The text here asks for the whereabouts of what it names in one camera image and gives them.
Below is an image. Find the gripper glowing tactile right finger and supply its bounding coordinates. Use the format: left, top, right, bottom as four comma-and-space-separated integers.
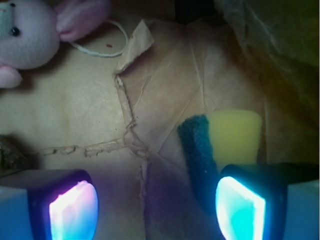
215, 163, 320, 240

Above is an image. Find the brown paper bag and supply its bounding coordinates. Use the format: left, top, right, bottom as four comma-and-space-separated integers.
0, 0, 320, 240

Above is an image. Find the brown rock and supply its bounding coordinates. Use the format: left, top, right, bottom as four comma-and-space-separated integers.
0, 135, 32, 178

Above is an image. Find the green and yellow sponge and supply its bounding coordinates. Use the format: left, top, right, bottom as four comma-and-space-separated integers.
177, 109, 263, 214

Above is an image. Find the pink plush bunny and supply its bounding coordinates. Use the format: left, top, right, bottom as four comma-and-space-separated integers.
0, 0, 111, 89

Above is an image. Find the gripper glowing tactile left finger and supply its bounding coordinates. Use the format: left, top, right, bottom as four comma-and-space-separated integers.
0, 169, 99, 240

